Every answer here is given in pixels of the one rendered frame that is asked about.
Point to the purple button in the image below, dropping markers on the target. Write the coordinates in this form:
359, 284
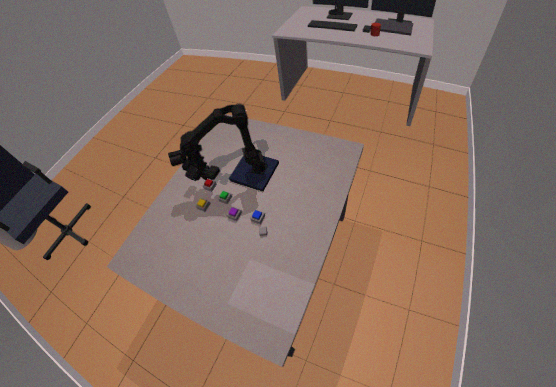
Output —
234, 214

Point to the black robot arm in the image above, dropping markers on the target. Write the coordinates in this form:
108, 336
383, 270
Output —
189, 141

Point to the red button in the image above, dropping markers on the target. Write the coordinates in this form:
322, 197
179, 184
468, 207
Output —
209, 185

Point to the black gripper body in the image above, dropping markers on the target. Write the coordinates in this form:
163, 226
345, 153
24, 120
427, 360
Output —
210, 173

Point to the blue button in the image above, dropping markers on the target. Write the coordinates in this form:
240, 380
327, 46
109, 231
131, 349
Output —
257, 217

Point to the yellow button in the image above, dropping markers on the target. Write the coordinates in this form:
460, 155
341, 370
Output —
203, 205

